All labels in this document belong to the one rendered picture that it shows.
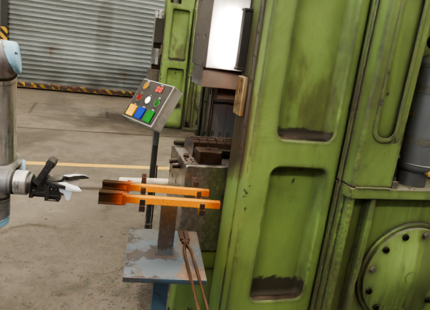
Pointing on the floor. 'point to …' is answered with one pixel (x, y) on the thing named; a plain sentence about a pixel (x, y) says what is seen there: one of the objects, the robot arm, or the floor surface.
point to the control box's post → (151, 174)
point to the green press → (178, 54)
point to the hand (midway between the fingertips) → (86, 182)
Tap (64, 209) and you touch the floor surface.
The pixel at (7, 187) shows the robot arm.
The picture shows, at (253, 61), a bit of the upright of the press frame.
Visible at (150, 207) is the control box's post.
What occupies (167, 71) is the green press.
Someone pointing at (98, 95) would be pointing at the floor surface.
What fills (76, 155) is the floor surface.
